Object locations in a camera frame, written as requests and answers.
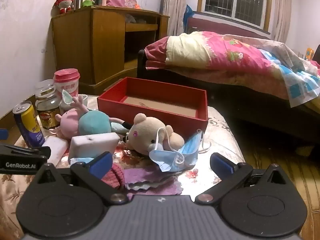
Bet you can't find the blue checked sheet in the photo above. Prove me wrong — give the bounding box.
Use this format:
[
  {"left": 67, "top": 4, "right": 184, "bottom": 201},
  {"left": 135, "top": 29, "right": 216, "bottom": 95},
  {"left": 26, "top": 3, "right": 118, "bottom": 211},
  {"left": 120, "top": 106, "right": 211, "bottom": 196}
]
[{"left": 260, "top": 49, "right": 320, "bottom": 108}]

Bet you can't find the purple cloth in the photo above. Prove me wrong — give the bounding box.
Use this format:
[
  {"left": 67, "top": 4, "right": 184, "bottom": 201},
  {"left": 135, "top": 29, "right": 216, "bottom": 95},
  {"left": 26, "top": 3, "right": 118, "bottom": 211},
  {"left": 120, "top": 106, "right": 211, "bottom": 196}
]
[{"left": 123, "top": 167, "right": 183, "bottom": 196}]

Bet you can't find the light green face mask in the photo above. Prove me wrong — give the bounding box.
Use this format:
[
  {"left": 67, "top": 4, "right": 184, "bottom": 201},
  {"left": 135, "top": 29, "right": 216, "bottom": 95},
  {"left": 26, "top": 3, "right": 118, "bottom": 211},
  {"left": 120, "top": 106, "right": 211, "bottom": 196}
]
[{"left": 61, "top": 89, "right": 75, "bottom": 106}]

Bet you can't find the floral table cover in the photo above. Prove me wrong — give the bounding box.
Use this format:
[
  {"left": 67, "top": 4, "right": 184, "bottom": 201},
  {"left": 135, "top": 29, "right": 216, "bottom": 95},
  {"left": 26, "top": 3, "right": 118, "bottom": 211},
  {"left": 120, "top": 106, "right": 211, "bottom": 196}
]
[{"left": 0, "top": 94, "right": 247, "bottom": 240}]

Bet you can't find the red santa doll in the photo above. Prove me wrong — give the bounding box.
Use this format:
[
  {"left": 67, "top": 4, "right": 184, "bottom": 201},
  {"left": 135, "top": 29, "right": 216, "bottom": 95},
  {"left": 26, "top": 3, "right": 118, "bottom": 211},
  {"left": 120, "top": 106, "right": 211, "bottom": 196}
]
[{"left": 54, "top": 0, "right": 74, "bottom": 15}]

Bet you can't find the window with metal grille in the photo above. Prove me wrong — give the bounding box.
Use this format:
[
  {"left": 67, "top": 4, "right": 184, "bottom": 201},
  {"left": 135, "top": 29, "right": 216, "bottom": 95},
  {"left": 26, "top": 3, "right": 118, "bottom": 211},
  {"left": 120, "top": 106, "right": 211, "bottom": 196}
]
[{"left": 197, "top": 0, "right": 272, "bottom": 32}]

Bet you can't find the pink knitted cloth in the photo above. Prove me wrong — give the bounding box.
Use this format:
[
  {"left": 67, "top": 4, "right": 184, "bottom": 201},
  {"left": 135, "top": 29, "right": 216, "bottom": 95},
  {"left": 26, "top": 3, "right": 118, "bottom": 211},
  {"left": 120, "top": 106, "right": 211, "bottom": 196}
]
[{"left": 99, "top": 164, "right": 125, "bottom": 190}]

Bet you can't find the maroon headboard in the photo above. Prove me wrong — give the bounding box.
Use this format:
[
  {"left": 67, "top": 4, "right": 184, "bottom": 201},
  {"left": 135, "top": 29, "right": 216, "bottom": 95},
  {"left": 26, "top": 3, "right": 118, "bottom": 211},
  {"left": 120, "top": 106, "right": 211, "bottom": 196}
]
[{"left": 186, "top": 11, "right": 272, "bottom": 40}]

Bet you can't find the white towel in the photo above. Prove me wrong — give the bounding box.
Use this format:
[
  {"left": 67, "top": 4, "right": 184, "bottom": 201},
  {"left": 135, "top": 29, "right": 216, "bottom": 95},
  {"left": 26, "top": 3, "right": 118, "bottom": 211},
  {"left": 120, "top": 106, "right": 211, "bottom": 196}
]
[{"left": 41, "top": 136, "right": 68, "bottom": 166}]

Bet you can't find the red cardboard box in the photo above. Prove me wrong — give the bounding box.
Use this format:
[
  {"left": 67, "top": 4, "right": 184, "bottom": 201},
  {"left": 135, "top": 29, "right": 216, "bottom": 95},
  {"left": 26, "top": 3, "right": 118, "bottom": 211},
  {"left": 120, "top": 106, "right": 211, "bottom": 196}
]
[{"left": 97, "top": 77, "right": 209, "bottom": 140}]

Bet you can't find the yellow and blue drink can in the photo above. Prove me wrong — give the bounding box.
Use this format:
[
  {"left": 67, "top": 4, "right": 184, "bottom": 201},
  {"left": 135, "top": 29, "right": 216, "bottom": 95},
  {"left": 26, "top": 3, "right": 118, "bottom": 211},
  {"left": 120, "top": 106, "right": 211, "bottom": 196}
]
[{"left": 13, "top": 100, "right": 46, "bottom": 148}]

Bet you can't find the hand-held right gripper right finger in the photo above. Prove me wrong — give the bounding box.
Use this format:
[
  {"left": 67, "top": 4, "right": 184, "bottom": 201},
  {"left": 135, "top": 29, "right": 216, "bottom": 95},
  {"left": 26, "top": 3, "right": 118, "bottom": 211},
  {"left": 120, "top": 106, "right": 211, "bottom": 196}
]
[{"left": 194, "top": 152, "right": 288, "bottom": 204}]

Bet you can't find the grey cloth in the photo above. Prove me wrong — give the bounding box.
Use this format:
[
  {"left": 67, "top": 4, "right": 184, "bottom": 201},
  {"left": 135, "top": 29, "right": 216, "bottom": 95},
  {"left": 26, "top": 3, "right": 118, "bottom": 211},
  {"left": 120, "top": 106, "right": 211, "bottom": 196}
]
[{"left": 126, "top": 14, "right": 146, "bottom": 25}]

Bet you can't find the beige curtain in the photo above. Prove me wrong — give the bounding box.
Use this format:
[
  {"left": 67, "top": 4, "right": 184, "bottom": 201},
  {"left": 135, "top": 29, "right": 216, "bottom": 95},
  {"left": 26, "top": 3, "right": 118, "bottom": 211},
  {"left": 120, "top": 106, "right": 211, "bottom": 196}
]
[
  {"left": 162, "top": 0, "right": 188, "bottom": 34},
  {"left": 271, "top": 0, "right": 302, "bottom": 42}
]

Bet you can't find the blue face mask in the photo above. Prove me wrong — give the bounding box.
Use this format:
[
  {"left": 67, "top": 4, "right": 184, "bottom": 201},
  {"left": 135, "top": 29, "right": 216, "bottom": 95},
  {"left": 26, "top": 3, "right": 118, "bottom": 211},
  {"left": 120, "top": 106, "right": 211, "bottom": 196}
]
[
  {"left": 149, "top": 127, "right": 198, "bottom": 173},
  {"left": 184, "top": 129, "right": 212, "bottom": 155},
  {"left": 70, "top": 157, "right": 95, "bottom": 166}
]

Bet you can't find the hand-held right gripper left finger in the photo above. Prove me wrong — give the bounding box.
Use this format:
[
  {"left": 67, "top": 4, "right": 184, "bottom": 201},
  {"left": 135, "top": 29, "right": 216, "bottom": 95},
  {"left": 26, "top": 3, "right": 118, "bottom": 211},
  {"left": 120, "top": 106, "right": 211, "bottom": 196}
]
[{"left": 34, "top": 152, "right": 128, "bottom": 205}]

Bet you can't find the pink cartoon quilt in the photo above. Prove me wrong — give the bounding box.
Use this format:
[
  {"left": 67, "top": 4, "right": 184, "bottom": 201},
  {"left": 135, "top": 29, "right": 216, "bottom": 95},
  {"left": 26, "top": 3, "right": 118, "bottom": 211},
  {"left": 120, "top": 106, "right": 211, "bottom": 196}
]
[{"left": 144, "top": 31, "right": 320, "bottom": 108}]

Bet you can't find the glass jar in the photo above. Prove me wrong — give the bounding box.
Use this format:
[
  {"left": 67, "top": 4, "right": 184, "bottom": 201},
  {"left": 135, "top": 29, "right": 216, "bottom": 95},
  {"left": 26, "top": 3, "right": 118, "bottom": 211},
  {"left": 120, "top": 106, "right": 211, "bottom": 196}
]
[{"left": 35, "top": 79, "right": 63, "bottom": 130}]

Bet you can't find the wooden cabinet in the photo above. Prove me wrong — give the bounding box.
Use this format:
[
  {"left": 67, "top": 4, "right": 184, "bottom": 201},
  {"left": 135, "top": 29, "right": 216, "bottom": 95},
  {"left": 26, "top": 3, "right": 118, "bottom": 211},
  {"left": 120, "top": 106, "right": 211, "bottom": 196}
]
[{"left": 51, "top": 6, "right": 170, "bottom": 88}]

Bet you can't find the beige teddy bear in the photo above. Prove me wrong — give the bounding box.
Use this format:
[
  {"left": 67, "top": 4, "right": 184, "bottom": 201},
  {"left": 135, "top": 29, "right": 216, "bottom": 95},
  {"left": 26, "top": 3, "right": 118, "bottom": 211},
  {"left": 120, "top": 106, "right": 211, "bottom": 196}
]
[{"left": 126, "top": 113, "right": 185, "bottom": 155}]

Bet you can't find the white foam block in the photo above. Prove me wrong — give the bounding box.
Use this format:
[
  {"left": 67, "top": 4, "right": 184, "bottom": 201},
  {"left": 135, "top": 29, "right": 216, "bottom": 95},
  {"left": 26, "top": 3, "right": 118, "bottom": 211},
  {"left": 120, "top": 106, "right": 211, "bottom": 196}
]
[{"left": 68, "top": 132, "right": 120, "bottom": 165}]

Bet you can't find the pink lidded paper cup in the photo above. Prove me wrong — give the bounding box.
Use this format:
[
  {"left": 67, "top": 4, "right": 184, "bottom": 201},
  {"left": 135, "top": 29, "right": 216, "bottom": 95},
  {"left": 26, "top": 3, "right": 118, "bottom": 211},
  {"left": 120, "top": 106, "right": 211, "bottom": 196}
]
[{"left": 53, "top": 68, "right": 81, "bottom": 98}]

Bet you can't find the pink pig plush toy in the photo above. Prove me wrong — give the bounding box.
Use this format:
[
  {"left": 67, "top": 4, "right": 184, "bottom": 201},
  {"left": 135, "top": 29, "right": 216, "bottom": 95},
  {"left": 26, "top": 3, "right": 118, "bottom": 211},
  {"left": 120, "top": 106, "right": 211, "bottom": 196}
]
[{"left": 54, "top": 95, "right": 133, "bottom": 140}]

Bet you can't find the blue pillow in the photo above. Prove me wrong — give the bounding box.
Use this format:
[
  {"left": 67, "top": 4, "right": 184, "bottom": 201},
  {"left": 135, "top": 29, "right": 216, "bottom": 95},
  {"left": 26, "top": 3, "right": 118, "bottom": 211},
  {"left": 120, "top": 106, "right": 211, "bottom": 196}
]
[{"left": 183, "top": 4, "right": 195, "bottom": 30}]

